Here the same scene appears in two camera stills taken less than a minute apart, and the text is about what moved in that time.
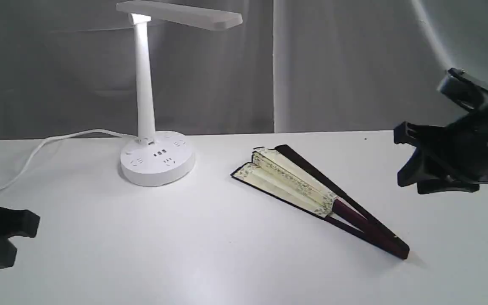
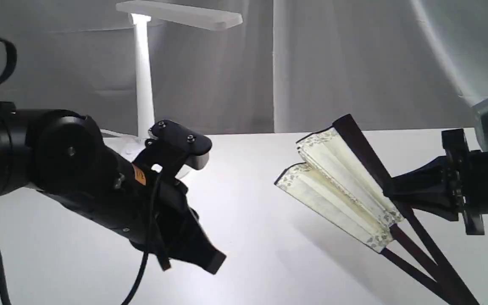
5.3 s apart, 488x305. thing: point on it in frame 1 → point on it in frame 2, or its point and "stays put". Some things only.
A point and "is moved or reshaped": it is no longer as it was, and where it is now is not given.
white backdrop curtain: (43, 68) stays put
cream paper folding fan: (284, 170) is moved or reshaped
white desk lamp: (154, 159) stays put
